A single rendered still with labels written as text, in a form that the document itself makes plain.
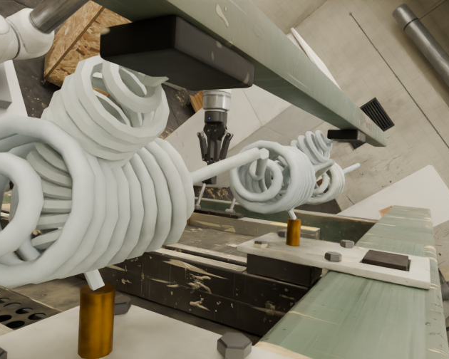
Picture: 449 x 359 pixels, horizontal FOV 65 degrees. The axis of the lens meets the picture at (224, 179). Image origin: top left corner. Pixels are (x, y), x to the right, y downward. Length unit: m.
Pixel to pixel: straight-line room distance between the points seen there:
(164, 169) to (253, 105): 3.16
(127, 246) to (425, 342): 0.19
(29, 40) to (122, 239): 1.60
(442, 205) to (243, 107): 2.31
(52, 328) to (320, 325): 0.16
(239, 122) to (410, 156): 5.96
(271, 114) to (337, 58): 6.59
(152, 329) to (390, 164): 8.67
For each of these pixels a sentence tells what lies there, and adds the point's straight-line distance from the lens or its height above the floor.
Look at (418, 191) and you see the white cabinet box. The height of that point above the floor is 1.80.
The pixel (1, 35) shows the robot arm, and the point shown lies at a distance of 1.63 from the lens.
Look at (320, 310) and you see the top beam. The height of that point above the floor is 1.85.
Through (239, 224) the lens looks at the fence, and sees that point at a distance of 1.00.
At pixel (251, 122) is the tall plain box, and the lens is 3.29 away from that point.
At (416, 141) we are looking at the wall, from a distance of 8.84.
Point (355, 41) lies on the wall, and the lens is 9.75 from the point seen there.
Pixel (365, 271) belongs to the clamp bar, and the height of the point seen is 1.87.
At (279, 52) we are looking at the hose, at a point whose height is 1.94.
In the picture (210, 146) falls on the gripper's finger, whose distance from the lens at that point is 1.16.
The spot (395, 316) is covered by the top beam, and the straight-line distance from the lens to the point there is 0.29.
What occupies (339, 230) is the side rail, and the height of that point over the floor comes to 1.67.
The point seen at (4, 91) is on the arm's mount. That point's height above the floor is 0.80.
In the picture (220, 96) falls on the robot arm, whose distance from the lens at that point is 1.14.
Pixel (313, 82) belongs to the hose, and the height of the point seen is 1.94.
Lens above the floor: 1.96
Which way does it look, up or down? 26 degrees down
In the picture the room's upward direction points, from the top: 55 degrees clockwise
